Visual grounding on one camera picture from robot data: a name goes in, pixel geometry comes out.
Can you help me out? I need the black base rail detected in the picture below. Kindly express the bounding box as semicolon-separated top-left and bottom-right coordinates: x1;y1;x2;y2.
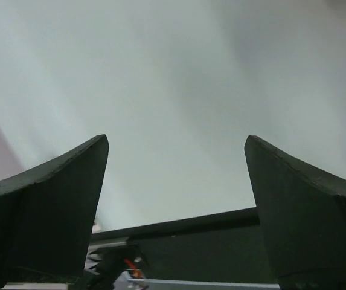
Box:
89;208;277;285

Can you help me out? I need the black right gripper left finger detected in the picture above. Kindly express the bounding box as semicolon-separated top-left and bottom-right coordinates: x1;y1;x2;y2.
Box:
0;135;109;289

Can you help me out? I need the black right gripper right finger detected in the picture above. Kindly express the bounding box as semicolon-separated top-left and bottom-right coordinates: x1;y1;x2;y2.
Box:
244;136;346;289

